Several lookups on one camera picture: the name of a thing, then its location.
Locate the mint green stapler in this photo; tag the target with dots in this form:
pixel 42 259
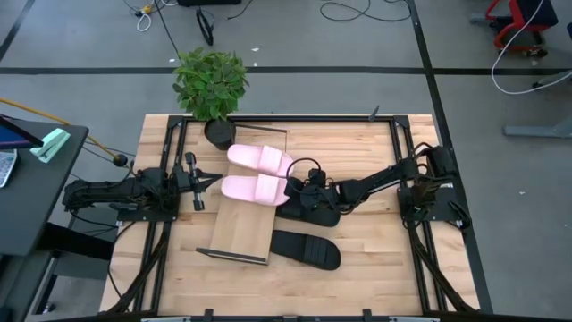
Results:
pixel 49 145

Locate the grey desk foot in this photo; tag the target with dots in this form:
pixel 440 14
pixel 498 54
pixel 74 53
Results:
pixel 536 131

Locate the black side desk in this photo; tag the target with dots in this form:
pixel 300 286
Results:
pixel 36 201

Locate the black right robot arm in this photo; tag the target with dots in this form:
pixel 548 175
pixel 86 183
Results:
pixel 380 179

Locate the black box on floor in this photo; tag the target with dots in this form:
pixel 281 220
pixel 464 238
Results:
pixel 210 2

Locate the wooden shelf with black frame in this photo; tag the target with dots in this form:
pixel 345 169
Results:
pixel 241 228

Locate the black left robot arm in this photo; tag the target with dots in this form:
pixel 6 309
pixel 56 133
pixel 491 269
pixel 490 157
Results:
pixel 111 190

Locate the black round knob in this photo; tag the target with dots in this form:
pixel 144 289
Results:
pixel 120 160

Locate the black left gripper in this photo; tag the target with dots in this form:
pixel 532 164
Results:
pixel 183 181

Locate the pink slide sandal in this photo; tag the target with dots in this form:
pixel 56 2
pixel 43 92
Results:
pixel 261 159
pixel 254 188

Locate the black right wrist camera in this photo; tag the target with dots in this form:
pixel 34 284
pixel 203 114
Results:
pixel 317 176

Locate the green plant in black pot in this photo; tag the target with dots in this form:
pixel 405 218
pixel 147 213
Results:
pixel 210 85

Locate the red and black cart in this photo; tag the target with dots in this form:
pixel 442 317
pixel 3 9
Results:
pixel 518 22

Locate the tablet with blue screen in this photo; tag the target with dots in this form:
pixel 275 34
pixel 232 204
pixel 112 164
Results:
pixel 13 136

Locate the black slide sandal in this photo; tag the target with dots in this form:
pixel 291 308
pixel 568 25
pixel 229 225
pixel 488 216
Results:
pixel 313 218
pixel 308 250

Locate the grey keyboard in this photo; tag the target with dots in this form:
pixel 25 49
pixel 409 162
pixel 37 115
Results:
pixel 6 165

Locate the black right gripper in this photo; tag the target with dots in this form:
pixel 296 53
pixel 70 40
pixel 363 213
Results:
pixel 322 197

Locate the black aluminium table frame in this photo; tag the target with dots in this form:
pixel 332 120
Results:
pixel 313 118

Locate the black table edge clamp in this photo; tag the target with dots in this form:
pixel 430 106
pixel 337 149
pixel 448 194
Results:
pixel 207 314
pixel 366 314

